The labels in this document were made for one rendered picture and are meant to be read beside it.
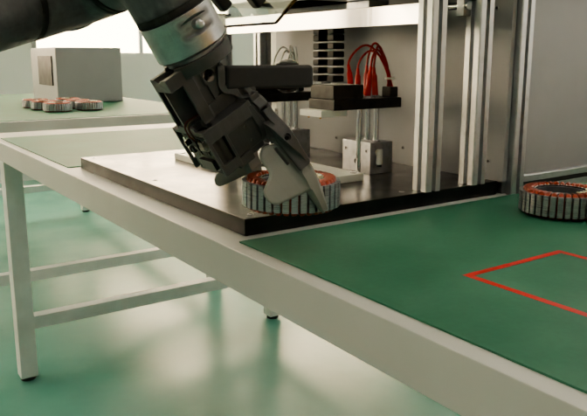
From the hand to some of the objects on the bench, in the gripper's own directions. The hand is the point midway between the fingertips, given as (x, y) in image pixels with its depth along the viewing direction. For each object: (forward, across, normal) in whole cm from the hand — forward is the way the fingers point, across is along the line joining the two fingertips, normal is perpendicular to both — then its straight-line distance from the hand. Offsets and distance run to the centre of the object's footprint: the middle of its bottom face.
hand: (293, 196), depth 78 cm
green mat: (+28, -104, +34) cm, 113 cm away
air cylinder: (+21, -27, +28) cm, 44 cm away
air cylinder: (+21, -52, +27) cm, 62 cm away
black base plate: (+16, -39, +15) cm, 45 cm away
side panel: (+36, -7, +48) cm, 61 cm away
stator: (+26, +7, +32) cm, 42 cm away
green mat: (+27, +25, +34) cm, 50 cm away
